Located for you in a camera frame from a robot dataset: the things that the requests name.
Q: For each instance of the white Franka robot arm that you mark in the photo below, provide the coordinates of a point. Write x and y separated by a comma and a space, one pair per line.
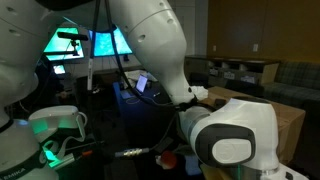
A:
150, 50

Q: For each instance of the large cardboard box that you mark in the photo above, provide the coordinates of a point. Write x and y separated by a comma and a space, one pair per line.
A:
290, 123

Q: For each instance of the small open laptop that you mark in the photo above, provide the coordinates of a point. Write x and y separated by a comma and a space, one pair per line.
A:
141, 83

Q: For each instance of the flat black slab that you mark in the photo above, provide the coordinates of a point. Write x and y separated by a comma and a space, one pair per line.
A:
164, 143

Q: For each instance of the red ball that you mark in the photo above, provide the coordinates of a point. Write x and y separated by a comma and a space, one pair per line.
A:
169, 159

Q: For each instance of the small white scrap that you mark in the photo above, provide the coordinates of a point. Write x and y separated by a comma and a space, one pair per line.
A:
158, 160

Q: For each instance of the wooden shelf cabinet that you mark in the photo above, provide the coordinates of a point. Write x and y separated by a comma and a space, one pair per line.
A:
233, 71

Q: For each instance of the small lit screen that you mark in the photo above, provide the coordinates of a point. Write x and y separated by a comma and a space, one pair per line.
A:
59, 69

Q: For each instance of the person in dark clothes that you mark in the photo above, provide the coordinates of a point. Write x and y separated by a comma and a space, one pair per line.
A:
50, 80

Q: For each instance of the green plaid sofa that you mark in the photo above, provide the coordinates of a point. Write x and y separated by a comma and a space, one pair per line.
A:
293, 83

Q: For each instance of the small white wall outlet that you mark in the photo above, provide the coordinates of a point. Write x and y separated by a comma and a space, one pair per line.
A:
214, 47

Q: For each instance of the large wall monitor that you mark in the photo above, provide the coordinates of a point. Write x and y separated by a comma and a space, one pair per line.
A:
106, 43

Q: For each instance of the black camera tripod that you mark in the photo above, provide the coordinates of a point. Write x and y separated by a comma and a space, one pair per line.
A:
74, 46

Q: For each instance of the black stereo camera bar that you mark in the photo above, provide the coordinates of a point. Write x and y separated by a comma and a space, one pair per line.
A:
71, 36

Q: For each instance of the wide wall monitor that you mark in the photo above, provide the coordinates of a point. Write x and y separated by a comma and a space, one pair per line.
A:
63, 46

